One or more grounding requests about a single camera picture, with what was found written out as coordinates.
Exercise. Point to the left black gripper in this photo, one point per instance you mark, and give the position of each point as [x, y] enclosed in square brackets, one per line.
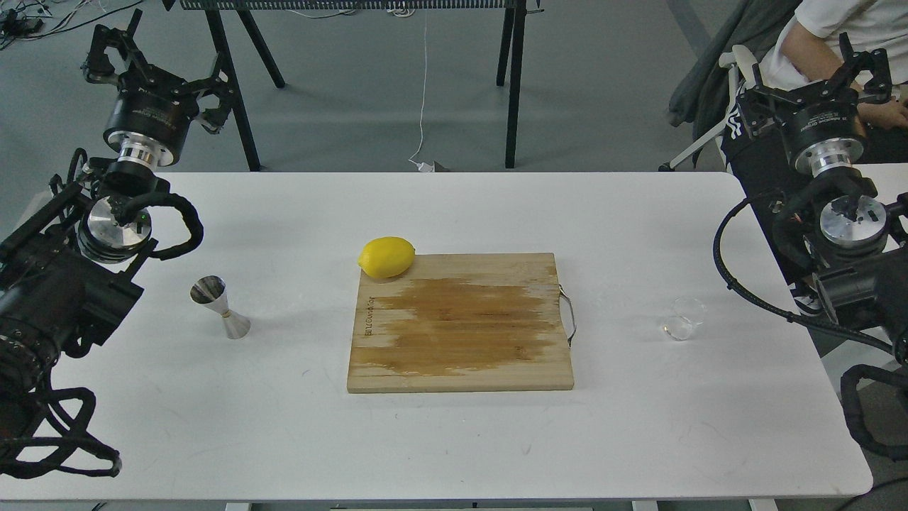
[152, 111]

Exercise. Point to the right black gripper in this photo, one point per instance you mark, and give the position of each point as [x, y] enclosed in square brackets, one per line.
[818, 117]

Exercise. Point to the steel jigger measuring cup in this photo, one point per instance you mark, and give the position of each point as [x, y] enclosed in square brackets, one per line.
[210, 292]

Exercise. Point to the small clear glass cup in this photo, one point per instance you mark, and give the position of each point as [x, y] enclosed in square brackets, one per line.
[686, 317]

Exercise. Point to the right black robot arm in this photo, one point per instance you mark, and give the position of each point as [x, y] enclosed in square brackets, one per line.
[835, 228]

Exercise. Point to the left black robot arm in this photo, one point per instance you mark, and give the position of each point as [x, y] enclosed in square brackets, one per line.
[67, 272]

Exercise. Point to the white office chair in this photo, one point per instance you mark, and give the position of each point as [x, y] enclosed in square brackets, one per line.
[703, 98]

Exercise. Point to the yellow lemon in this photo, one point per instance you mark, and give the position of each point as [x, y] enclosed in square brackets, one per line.
[386, 257]

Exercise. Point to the wooden cutting board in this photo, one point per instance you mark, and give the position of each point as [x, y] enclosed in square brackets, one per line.
[462, 322]

